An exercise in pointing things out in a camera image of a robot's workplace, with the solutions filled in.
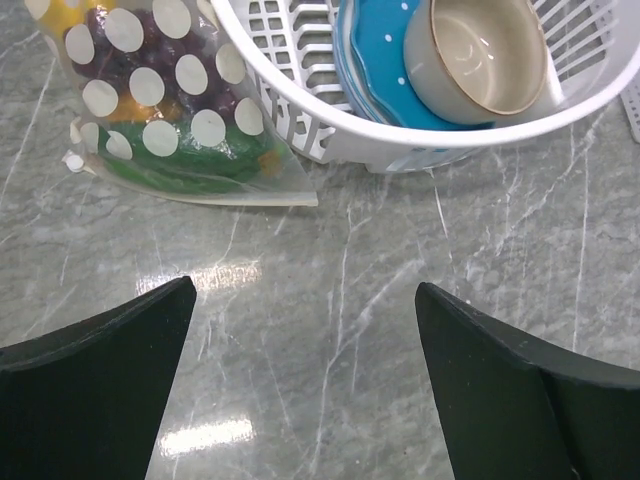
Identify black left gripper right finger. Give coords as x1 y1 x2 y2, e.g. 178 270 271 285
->
415 283 639 479

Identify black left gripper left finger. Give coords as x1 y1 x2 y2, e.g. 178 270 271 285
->
1 276 197 479

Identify green fake pepper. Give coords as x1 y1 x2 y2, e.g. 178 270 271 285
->
98 121 284 196

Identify orange fake fruit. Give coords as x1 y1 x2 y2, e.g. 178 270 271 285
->
106 94 183 123

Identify polka dot zip top bag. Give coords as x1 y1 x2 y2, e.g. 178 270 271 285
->
27 0 318 207

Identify purple fake grapes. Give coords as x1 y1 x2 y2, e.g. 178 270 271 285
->
71 8 238 121

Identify yellow fake lemon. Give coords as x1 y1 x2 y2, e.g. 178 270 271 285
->
37 0 117 38

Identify white perforated tray basket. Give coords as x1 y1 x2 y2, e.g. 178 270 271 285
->
620 76 640 143

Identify beige ceramic bowl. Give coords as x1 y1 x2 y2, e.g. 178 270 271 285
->
403 1 549 125

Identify blue dotted plate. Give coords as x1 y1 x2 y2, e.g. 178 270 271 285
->
333 1 494 131

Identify white round dish basket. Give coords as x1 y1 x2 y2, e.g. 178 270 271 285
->
212 1 639 173

